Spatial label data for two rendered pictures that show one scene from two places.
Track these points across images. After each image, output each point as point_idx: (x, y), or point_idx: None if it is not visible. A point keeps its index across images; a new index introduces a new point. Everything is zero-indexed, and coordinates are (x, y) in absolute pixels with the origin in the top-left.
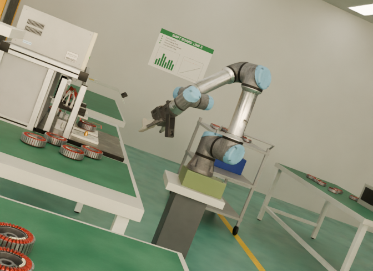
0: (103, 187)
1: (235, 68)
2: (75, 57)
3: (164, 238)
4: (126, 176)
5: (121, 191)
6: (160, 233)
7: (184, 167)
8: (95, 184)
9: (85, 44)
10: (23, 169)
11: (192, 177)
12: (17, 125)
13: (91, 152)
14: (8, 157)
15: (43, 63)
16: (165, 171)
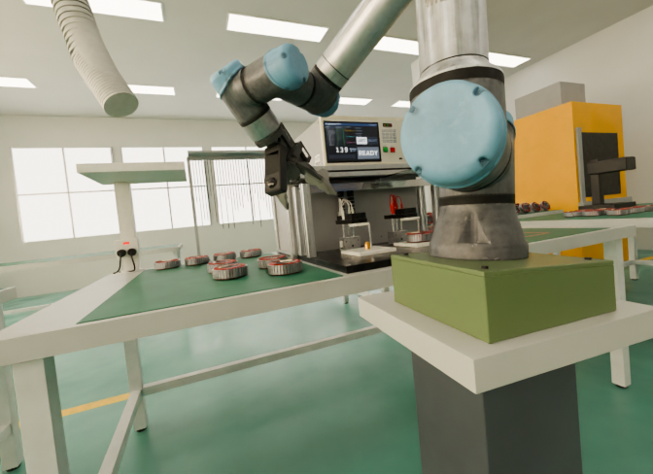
0: (89, 309)
1: None
2: (319, 158)
3: (429, 466)
4: (236, 292)
5: (92, 314)
6: (420, 446)
7: None
8: (95, 306)
9: (319, 137)
10: (73, 294)
11: (403, 275)
12: (288, 257)
13: (267, 266)
14: (113, 286)
15: None
16: None
